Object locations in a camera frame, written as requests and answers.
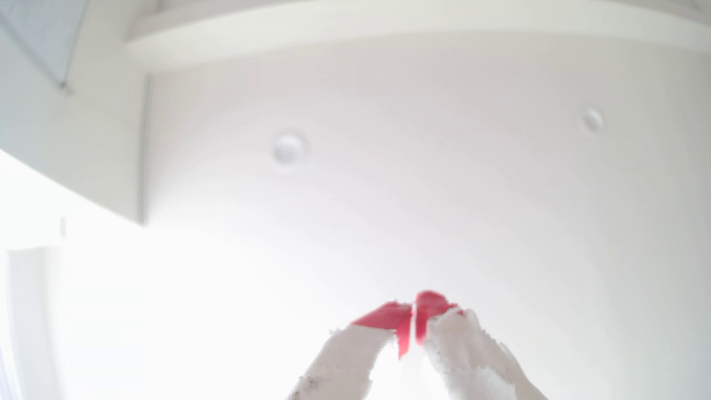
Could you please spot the white ceiling beam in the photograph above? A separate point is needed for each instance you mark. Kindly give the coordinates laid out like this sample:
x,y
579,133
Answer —
x,y
389,28

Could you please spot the round white ceiling light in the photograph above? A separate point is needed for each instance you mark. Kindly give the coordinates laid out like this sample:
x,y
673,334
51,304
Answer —
x,y
593,120
287,148

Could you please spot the grey wall panel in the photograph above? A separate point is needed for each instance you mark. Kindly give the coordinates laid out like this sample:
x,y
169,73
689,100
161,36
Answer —
x,y
39,33

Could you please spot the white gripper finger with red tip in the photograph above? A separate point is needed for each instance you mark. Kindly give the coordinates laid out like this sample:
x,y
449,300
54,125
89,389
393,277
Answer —
x,y
472,355
344,355

